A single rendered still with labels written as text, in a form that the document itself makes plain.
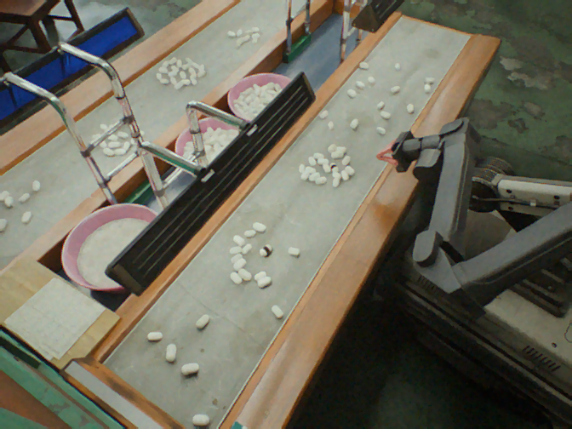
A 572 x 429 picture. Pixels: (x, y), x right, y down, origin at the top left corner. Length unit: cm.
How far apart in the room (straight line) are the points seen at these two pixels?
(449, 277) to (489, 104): 233
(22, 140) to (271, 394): 111
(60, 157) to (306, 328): 95
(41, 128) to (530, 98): 270
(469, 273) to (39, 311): 93
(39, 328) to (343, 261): 73
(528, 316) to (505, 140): 146
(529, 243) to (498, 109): 229
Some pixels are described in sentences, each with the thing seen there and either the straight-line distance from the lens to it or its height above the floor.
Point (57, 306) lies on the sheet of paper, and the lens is 115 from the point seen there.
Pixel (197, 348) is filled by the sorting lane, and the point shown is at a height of 74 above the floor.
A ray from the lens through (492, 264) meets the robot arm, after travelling 73.
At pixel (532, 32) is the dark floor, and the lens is 382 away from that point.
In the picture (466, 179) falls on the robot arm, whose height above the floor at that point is 105.
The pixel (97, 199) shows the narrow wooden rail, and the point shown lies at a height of 76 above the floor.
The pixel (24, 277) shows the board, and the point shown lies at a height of 78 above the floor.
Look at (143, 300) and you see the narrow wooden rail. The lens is 109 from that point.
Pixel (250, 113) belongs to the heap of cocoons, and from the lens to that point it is 151.
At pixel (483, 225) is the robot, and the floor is 47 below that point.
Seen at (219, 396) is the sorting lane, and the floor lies 74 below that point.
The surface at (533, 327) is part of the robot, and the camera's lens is 152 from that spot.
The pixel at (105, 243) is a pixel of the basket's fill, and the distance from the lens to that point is 126.
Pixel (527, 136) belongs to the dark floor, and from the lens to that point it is 286.
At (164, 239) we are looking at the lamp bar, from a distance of 77.
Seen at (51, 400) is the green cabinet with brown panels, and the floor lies 127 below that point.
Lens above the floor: 170
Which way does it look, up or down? 53 degrees down
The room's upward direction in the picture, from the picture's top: straight up
